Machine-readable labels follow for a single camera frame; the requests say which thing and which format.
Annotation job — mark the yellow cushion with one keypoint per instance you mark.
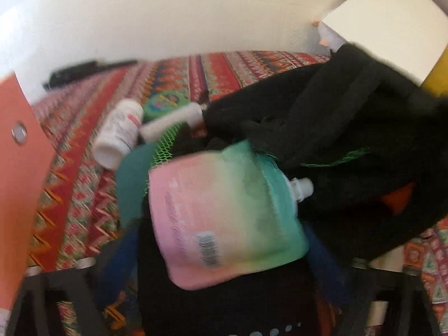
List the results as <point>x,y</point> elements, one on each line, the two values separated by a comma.
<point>437,80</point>

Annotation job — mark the patterned red blanket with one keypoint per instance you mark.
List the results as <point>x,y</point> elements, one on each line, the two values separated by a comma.
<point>227,70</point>

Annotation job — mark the teal packet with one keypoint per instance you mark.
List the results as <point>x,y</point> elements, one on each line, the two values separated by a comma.
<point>133,182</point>

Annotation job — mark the pastel spout pouch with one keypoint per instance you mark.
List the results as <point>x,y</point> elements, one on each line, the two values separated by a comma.
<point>217,217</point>

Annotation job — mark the green round tin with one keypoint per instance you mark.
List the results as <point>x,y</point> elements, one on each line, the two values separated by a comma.
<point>164,105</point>

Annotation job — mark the black rod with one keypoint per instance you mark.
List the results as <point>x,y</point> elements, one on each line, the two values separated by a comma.
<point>115,65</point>
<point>73,71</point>

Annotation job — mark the green mesh net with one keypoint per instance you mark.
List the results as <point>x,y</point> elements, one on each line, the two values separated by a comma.
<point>168,143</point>

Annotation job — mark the white pill bottle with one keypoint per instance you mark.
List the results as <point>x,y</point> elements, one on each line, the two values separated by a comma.
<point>119,133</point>

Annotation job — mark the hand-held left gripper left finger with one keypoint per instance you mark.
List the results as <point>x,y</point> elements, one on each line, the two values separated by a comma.
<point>115,262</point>

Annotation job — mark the pink cardboard box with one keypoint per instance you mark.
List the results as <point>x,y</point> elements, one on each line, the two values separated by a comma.
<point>17,199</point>

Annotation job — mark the white tube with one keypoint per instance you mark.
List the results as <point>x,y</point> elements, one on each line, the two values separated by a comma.
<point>168,120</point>

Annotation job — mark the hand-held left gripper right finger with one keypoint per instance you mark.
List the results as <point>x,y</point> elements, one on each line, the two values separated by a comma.
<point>329,269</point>

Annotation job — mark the black cloth bag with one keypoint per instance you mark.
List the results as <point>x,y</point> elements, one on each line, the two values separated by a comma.
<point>350,112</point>

